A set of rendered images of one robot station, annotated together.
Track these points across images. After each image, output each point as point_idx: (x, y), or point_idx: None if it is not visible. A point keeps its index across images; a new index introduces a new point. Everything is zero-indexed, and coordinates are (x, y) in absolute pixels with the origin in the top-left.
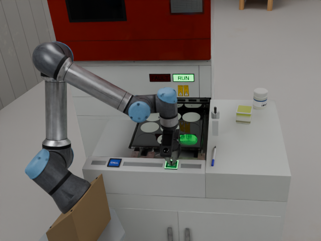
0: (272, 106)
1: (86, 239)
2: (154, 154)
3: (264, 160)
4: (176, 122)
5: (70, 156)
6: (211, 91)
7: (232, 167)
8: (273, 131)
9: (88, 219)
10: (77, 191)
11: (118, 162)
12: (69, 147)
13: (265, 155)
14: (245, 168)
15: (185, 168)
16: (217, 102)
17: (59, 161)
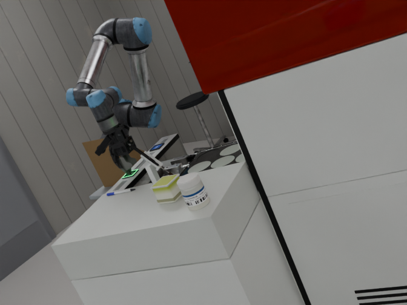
0: (190, 217)
1: (103, 173)
2: (174, 167)
3: (86, 225)
4: (100, 128)
5: (142, 118)
6: (281, 158)
7: (96, 207)
8: (130, 225)
9: (101, 161)
10: (101, 136)
11: (155, 148)
12: (138, 109)
13: (94, 225)
14: (88, 215)
15: (120, 183)
16: (232, 167)
17: (118, 112)
